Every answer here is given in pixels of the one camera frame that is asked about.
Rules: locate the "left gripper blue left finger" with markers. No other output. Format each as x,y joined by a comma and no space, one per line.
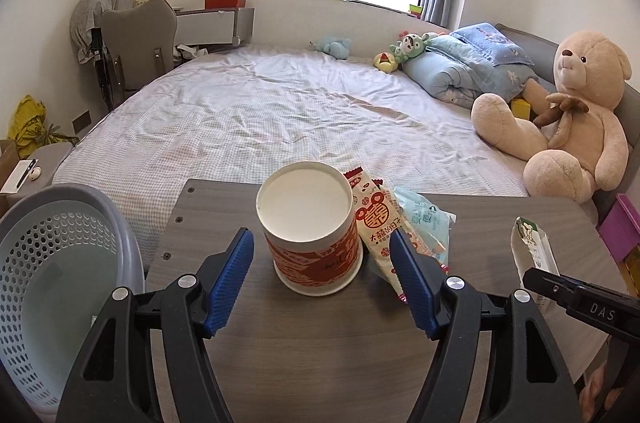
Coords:
224,277

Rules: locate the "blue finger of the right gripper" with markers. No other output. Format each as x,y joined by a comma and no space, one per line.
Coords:
611,312

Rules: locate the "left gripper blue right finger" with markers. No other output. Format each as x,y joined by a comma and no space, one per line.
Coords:
419,277

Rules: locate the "light blue wipes packet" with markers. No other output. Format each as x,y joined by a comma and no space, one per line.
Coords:
429,221

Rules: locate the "red cream snack packet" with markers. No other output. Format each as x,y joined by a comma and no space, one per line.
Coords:
378,214

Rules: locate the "green white milk carton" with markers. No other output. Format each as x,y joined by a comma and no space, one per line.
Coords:
531,248

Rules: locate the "red white paper cup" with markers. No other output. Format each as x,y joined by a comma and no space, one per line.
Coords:
307,214

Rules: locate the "wood grain table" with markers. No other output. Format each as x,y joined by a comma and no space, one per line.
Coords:
354,356

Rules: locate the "grey perforated laundry basket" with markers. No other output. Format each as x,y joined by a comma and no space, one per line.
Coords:
64,249

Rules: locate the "bed with white sheet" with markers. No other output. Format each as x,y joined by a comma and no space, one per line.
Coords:
242,115

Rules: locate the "large beige teddy bear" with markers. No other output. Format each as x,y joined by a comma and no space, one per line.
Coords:
575,145

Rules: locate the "yellow toy block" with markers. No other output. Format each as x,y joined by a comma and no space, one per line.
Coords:
521,108

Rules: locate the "rolled light blue quilt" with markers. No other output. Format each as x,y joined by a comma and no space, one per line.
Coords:
455,72

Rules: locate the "grey plastic stool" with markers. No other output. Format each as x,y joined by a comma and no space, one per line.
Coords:
49,158

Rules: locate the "small pink round object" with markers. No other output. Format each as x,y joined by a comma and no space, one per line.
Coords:
34,173

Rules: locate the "yellow red plush toy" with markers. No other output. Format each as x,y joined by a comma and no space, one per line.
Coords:
385,62

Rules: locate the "black pen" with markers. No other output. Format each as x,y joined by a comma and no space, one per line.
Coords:
23,169

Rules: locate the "white notepad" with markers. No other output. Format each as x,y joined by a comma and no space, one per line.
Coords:
8,187

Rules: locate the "green white plush doll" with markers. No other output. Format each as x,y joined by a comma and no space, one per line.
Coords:
410,45

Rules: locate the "brown cardboard box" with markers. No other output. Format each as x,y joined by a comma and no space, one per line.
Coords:
8,160

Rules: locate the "blue plush toy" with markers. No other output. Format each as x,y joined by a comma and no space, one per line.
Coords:
335,47

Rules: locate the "yellow bag on floor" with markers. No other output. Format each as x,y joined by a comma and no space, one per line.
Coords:
30,131

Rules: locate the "grey desk chair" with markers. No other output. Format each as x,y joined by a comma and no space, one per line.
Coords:
131,48

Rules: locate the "blue patterned pillow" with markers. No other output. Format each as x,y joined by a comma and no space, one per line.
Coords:
492,44

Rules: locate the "red box on desk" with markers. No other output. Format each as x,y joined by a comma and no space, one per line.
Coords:
224,4

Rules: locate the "black wall socket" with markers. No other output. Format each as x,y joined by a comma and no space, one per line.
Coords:
81,122

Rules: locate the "grey wall desk drawer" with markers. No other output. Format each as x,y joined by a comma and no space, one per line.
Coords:
227,28

